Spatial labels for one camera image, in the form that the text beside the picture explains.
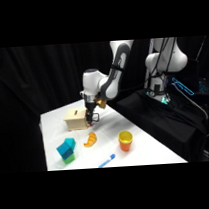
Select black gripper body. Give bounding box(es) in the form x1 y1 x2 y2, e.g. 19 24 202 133
83 101 96 118

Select light wooden drawer box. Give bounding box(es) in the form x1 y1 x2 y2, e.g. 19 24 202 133
63 107 90 133

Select tan wrist attachment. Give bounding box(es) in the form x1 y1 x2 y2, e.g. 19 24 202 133
95 96 109 110

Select orange toy croissant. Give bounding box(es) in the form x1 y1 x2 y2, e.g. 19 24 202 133
82 131 98 149

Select teal wedge block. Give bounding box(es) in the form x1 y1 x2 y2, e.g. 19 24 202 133
63 136 77 151

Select yellow plastic cup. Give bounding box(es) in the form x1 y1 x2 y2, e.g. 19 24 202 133
117 129 134 147

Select teal cube block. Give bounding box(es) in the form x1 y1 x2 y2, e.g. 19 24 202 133
55 141 74 157

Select blue flat block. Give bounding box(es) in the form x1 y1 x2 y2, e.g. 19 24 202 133
60 148 76 160

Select orange plastic cup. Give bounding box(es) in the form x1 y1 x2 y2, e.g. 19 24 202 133
119 139 133 153

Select green block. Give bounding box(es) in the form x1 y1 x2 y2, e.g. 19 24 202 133
62 152 77 165

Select blue marker pen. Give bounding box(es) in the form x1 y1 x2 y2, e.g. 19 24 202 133
97 153 117 169

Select black curtain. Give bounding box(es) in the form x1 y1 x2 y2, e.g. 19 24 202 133
0 35 209 175

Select small green light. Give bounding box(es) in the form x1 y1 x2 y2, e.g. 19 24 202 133
159 95 173 107

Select black cloth covered stand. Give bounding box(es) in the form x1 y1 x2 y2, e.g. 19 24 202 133
107 84 209 168

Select blue lit device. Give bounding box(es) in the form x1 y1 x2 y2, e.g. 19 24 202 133
170 75 195 98

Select keyboard with blue backlight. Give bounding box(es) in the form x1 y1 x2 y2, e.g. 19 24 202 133
197 80 209 95

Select black cables on arm base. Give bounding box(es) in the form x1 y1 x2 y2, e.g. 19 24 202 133
142 37 185 93

